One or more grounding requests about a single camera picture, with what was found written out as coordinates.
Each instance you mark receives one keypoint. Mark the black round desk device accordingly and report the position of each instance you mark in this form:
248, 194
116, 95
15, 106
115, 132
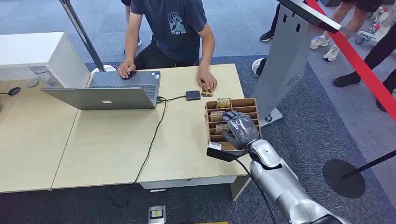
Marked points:
14, 91

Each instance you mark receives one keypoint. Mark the wooden card holder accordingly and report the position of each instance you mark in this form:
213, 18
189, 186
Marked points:
213, 140

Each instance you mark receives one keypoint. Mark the seated person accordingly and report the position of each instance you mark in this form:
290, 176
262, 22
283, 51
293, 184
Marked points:
173, 34

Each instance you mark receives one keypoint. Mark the grey kiosk stand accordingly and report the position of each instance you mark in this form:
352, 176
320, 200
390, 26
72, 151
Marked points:
284, 68

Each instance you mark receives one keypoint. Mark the person's left forearm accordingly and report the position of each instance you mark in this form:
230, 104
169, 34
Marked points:
207, 51

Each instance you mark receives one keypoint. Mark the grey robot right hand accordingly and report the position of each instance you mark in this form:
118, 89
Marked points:
243, 130

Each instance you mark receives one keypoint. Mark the person in black shoes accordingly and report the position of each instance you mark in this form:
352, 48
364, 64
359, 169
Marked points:
268, 34

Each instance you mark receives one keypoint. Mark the silver stanchion post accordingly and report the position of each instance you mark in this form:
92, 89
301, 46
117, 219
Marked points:
83, 37

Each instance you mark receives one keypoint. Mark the black stanchion post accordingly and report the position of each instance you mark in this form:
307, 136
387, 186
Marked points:
343, 179

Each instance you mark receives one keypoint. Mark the silver round stanchion base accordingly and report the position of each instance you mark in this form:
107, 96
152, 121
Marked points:
256, 66

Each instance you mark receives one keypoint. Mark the black card reader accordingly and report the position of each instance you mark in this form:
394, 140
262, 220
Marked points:
193, 95

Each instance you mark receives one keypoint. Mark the person's right hand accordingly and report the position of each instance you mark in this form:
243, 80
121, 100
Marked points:
126, 70

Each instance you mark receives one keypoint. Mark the white wheeled cart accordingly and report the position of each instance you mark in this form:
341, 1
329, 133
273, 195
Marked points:
376, 24

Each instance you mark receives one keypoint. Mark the red barrier belt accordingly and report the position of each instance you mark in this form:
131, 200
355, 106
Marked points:
362, 66

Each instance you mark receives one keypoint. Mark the person in black trousers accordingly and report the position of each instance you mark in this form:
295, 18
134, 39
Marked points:
376, 57

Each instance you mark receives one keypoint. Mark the person's right forearm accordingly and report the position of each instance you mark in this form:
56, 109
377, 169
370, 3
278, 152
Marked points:
131, 46

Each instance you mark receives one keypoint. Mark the white cabinet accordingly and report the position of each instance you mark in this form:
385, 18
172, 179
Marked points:
37, 52

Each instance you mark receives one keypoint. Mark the person's left hand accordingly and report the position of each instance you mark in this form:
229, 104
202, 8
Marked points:
206, 79

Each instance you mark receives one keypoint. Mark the person in white sneakers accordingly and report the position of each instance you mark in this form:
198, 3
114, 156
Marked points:
349, 21

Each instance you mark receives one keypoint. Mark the grey round desk grommet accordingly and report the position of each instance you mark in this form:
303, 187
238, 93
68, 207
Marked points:
32, 83

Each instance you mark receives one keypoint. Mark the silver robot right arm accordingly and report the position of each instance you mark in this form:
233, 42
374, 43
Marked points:
278, 182

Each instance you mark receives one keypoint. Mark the gold hotel card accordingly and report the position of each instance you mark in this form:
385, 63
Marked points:
223, 103
216, 116
220, 129
206, 92

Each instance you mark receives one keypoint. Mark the silver laptop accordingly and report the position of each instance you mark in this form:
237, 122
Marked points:
102, 97

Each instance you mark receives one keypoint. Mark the floor socket box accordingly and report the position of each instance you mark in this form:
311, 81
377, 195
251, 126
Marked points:
156, 214

